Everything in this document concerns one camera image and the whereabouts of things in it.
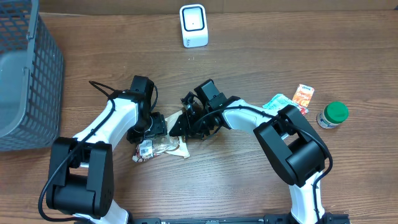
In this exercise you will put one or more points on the teal wipes packet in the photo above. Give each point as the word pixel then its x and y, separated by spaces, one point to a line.
pixel 278 102

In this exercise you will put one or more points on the orange small box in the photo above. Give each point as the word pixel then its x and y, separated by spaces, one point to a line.
pixel 303 95

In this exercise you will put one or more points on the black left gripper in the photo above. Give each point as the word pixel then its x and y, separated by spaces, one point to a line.
pixel 152 131

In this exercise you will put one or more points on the green lid jar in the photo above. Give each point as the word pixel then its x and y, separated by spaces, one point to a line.
pixel 333 115

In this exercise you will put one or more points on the white barcode scanner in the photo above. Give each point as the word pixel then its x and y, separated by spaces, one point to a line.
pixel 193 25

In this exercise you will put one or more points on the grey plastic mesh basket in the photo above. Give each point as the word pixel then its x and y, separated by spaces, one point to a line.
pixel 32 78

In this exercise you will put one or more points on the red stick sachet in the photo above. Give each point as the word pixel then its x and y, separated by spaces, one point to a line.
pixel 303 109

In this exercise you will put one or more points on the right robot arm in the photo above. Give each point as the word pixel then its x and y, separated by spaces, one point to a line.
pixel 294 149

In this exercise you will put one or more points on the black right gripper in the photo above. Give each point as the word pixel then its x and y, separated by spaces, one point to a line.
pixel 189 121

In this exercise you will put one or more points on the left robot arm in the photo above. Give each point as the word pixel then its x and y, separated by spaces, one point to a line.
pixel 80 185

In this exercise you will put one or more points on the brown snack pouch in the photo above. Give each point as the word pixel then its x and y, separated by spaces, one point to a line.
pixel 154 147

